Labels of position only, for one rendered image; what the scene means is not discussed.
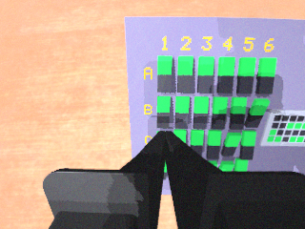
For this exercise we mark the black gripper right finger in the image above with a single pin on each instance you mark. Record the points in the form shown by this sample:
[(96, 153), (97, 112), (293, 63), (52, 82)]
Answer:
[(197, 186)]

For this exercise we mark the lavender switch panel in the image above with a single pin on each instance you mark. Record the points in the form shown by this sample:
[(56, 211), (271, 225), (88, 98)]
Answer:
[(233, 89)]

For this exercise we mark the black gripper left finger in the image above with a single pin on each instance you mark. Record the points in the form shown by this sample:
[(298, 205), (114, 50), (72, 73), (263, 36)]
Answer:
[(136, 188)]

